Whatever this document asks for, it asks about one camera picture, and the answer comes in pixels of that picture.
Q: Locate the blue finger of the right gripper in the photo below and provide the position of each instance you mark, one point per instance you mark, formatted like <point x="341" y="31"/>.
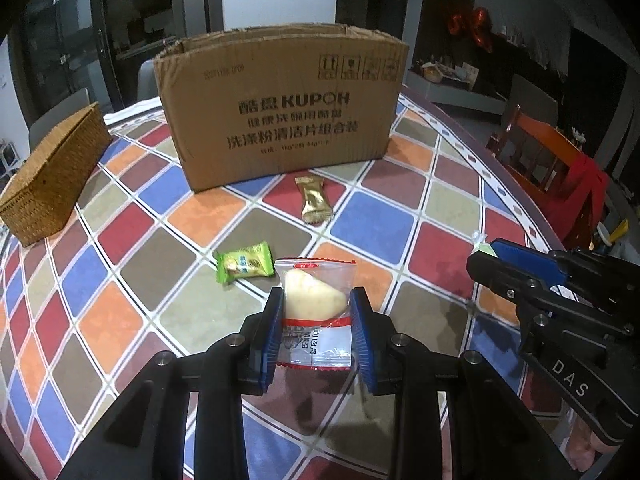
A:
<point x="538" y="264"/>
<point x="508" y="282"/>

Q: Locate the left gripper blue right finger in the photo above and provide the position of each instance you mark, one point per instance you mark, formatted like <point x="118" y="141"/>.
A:
<point x="371" y="332"/>

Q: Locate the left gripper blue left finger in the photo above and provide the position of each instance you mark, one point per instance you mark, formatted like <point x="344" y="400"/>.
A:
<point x="263" y="336"/>

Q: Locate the clear packet yellow pastry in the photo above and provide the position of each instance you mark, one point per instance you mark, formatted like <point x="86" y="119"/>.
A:
<point x="317" y="324"/>

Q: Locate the pale green small candy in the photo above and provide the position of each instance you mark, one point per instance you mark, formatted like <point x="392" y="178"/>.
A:
<point x="480" y="244"/>

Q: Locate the green candy packet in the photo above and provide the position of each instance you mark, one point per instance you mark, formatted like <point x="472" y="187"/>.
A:
<point x="249" y="262"/>

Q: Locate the gold snack wrapper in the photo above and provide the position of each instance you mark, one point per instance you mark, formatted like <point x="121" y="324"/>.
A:
<point x="316" y="208"/>

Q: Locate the person's right hand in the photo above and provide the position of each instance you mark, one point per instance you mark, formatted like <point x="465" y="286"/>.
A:
<point x="583" y="445"/>

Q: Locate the red cloth on chair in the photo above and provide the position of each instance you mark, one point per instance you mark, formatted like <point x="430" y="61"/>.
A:
<point x="576" y="210"/>

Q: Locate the white low cabinet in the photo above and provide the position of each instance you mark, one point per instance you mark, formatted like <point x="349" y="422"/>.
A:
<point x="440" y="94"/>

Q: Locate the brown cardboard box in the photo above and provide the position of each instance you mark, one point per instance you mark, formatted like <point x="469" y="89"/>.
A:
<point x="252" y="102"/>

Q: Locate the red heart balloons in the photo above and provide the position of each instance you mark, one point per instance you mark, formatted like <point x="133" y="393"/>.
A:
<point x="475" y="23"/>

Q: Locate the woven wicker basket box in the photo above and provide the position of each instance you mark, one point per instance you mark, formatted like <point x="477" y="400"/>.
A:
<point x="38" y="200"/>

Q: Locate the grey dining chair centre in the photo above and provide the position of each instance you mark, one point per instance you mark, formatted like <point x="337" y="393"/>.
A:
<point x="146" y="86"/>

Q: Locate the grey dining chair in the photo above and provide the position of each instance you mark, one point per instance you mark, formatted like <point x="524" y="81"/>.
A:
<point x="146" y="86"/>
<point x="66" y="108"/>

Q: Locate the grey dining chair left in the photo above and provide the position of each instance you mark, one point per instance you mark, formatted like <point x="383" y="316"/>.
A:
<point x="66" y="108"/>

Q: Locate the glass sliding door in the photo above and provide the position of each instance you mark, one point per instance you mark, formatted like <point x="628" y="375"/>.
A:
<point x="65" y="49"/>

